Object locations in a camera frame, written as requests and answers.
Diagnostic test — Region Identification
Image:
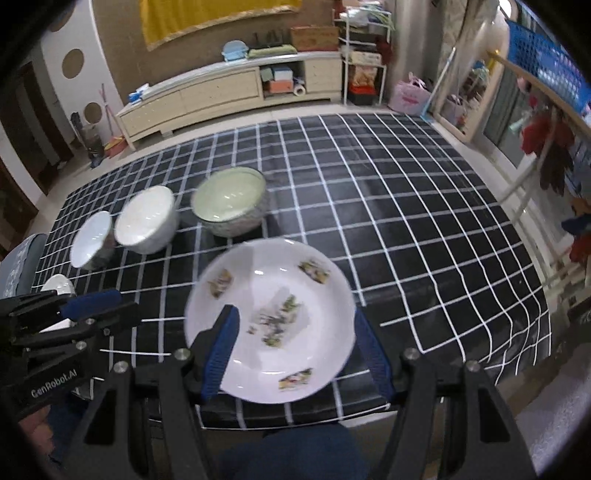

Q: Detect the black white checkered tablecloth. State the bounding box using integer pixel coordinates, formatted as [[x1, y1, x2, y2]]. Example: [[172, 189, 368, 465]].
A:
[[30, 112, 552, 432]]

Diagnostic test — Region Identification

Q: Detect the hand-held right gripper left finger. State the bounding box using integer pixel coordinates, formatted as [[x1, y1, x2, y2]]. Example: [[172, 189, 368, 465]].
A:
[[60, 304, 242, 480]]

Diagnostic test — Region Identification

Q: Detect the yellow wall cloth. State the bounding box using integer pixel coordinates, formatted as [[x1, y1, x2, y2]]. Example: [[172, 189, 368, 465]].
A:
[[140, 0, 303, 51]]

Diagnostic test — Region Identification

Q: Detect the broom with dustpan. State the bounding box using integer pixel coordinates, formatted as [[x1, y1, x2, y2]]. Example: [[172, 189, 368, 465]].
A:
[[99, 83, 129, 155]]

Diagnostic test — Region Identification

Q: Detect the plain white plate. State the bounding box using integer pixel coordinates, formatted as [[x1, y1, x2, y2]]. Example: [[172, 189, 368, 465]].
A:
[[41, 274, 76, 297]]

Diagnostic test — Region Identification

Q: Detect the white floral print plate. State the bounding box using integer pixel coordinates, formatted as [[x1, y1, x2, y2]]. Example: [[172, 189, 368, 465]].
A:
[[184, 237, 357, 404]]

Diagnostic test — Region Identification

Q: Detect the cream low cabinet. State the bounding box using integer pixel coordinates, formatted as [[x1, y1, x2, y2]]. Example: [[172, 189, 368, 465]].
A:
[[115, 51, 345, 151]]

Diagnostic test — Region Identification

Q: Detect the person's left hand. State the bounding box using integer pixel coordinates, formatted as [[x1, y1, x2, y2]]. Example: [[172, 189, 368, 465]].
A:
[[19, 406, 52, 462]]

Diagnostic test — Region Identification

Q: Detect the brown cardboard box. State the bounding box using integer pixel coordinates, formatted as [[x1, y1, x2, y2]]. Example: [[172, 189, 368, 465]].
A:
[[290, 25, 341, 52]]

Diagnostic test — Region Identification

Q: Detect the red garment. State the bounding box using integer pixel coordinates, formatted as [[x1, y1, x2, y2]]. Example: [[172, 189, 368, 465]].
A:
[[521, 113, 575, 195]]

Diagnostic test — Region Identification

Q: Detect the white shelf rack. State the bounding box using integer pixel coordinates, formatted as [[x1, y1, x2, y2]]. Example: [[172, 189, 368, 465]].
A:
[[333, 9, 398, 108]]

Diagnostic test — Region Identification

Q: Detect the small white bowl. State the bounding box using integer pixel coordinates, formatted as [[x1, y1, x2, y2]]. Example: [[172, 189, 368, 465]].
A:
[[69, 211, 116, 271]]

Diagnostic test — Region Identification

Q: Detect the dark upright vacuum cleaner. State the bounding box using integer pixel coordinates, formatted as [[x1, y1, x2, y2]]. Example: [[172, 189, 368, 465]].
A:
[[71, 112, 105, 168]]

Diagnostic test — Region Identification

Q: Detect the light blue lidded container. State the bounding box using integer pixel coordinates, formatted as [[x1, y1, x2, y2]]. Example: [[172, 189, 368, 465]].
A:
[[222, 40, 250, 62]]

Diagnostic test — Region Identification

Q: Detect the green cushion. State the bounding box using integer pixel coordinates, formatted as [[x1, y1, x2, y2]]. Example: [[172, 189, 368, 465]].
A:
[[247, 45, 297, 59]]

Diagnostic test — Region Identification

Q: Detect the medium white bowl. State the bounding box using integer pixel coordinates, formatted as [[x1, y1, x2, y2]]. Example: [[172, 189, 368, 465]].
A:
[[114, 185, 179, 254]]

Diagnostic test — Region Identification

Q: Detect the pink bag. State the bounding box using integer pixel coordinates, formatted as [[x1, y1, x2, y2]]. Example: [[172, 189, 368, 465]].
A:
[[389, 76, 432, 115]]

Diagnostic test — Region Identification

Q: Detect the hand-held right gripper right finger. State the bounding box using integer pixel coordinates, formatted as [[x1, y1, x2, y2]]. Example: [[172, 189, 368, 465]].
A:
[[353, 307, 539, 480]]

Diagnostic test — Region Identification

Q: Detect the large patterned bowl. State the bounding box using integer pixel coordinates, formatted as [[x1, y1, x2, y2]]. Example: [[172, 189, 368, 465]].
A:
[[191, 167, 269, 238]]

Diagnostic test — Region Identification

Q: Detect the red box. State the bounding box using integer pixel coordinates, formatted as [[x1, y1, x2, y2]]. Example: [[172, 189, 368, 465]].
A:
[[348, 85, 382, 106]]

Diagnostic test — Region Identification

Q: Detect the white drying rack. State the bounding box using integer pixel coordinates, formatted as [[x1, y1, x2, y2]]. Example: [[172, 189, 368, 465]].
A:
[[485, 51, 591, 289]]

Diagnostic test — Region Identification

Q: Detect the blue plastic basket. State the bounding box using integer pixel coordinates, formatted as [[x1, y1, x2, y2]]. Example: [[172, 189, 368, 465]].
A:
[[504, 18, 591, 116]]

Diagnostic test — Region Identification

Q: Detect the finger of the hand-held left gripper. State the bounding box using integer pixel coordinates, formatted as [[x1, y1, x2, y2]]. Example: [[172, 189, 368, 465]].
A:
[[0, 289, 123, 326], [9, 302, 142, 365]]

